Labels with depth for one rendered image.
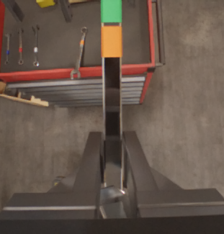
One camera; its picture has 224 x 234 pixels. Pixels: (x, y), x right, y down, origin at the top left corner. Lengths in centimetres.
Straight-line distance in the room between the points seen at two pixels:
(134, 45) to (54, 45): 36
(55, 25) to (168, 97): 115
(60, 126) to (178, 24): 154
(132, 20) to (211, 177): 143
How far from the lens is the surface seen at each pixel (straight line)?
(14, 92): 184
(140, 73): 77
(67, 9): 47
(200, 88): 179
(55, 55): 85
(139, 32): 83
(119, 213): 139
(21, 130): 193
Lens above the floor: 160
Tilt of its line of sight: 81 degrees down
